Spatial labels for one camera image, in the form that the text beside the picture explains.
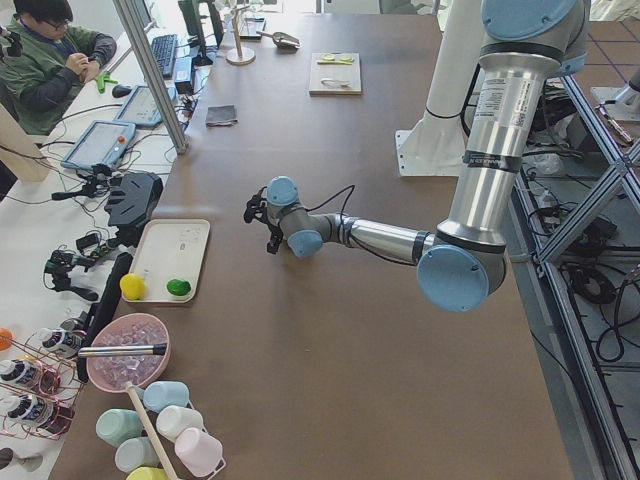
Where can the teach pendant tablet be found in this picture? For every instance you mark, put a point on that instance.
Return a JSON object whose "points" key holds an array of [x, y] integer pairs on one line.
{"points": [[103, 143], [140, 109]]}

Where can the steel scoop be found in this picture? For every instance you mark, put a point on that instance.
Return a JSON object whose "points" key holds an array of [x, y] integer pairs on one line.
{"points": [[281, 39]]}

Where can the teach pendant tablet far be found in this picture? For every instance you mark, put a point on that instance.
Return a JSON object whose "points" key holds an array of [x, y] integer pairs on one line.
{"points": [[140, 109]]}

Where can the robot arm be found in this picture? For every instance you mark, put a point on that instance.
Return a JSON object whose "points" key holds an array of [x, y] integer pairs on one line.
{"points": [[463, 262]]}

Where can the person in green jacket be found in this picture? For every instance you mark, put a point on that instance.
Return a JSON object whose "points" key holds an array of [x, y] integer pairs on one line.
{"points": [[58, 58]]}

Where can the wooden mug tree stand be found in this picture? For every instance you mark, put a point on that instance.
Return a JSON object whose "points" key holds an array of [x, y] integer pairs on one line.
{"points": [[246, 23]]}

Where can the yellow lemon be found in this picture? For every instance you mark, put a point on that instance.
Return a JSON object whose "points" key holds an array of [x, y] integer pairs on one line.
{"points": [[132, 286]]}

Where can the computer mouse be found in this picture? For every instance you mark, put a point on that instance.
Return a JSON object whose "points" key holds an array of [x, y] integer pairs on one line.
{"points": [[121, 90]]}

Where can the light blue cup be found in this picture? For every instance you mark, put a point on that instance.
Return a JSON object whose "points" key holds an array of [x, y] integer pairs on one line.
{"points": [[161, 394]]}

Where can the yellow cup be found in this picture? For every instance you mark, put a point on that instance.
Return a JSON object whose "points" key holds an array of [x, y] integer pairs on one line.
{"points": [[147, 473]]}

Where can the green lime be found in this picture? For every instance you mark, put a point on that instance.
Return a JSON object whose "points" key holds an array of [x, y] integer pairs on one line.
{"points": [[178, 287]]}

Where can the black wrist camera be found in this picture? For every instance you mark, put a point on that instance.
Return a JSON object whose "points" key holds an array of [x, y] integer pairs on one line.
{"points": [[275, 240]]}

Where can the pink bowl of ice cubes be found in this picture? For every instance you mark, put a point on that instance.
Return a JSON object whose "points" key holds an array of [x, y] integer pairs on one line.
{"points": [[110, 374]]}

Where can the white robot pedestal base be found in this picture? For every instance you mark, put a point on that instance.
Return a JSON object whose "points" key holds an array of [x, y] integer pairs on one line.
{"points": [[435, 146]]}

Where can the pink cup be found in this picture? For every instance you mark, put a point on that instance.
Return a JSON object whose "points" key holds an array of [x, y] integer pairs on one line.
{"points": [[201, 453]]}

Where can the yellow plastic knife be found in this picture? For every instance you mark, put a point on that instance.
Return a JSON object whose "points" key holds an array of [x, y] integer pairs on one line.
{"points": [[334, 62]]}

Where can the cream rabbit tray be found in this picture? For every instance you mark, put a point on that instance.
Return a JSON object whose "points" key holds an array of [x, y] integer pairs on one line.
{"points": [[170, 248]]}

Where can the pale blue cup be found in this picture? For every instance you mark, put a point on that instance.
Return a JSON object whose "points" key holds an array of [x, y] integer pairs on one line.
{"points": [[134, 453]]}

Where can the black keyboard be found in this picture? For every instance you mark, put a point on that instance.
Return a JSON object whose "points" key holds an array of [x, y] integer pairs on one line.
{"points": [[163, 48]]}

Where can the white cup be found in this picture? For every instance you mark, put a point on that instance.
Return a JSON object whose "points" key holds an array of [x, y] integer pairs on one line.
{"points": [[173, 420]]}

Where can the mint green cup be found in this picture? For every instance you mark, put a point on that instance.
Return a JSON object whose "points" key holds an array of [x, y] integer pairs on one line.
{"points": [[115, 426]]}

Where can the bamboo cutting board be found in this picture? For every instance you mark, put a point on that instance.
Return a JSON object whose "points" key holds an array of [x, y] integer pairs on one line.
{"points": [[335, 74]]}

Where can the copper wire bottle rack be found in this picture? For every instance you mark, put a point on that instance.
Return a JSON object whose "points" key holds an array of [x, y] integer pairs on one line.
{"points": [[39, 383]]}

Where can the white ceramic spoon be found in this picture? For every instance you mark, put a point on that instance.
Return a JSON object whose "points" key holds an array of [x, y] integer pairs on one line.
{"points": [[335, 83]]}

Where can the teach pendant tablet near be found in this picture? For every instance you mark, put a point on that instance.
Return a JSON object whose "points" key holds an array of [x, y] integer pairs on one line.
{"points": [[103, 143]]}

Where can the metal tongs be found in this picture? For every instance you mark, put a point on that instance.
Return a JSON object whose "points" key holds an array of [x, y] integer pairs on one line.
{"points": [[123, 350]]}

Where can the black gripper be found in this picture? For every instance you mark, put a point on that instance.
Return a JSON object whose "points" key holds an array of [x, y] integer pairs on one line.
{"points": [[274, 235]]}

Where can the wooden cup rack rod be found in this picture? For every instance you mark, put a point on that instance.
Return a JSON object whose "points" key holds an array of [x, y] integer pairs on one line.
{"points": [[151, 432]]}

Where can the grey folded cloth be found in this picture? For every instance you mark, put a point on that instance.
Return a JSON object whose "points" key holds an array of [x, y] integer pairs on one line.
{"points": [[225, 115]]}

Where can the aluminium frame post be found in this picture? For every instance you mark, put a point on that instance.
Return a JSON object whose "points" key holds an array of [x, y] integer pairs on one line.
{"points": [[133, 26]]}

